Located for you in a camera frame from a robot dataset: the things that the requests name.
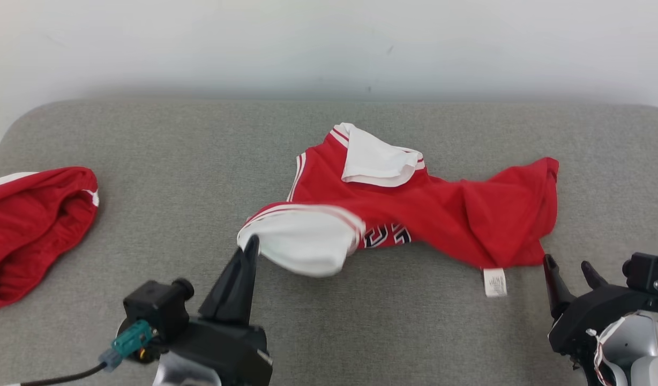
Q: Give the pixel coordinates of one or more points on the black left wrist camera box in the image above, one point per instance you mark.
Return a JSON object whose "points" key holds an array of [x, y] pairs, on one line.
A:
{"points": [[155, 308]]}

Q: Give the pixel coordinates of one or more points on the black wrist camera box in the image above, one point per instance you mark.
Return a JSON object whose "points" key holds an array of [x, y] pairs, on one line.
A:
{"points": [[155, 308], [642, 271]]}

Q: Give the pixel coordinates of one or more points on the red shorts with white stripe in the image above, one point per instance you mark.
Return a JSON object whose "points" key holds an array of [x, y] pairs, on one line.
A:
{"points": [[34, 225]]}

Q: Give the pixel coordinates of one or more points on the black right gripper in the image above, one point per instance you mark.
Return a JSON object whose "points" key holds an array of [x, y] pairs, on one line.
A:
{"points": [[586, 313]]}

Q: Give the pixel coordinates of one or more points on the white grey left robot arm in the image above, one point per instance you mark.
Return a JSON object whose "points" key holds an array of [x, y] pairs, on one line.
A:
{"points": [[184, 375]]}

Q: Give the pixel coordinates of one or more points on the red white sleeved jersey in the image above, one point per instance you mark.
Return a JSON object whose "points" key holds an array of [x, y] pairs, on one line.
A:
{"points": [[441, 209]]}

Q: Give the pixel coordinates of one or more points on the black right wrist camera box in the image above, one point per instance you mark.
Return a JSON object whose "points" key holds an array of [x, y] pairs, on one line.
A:
{"points": [[642, 271]]}

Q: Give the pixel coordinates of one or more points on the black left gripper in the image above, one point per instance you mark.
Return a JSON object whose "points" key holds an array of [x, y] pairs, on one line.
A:
{"points": [[227, 348]]}

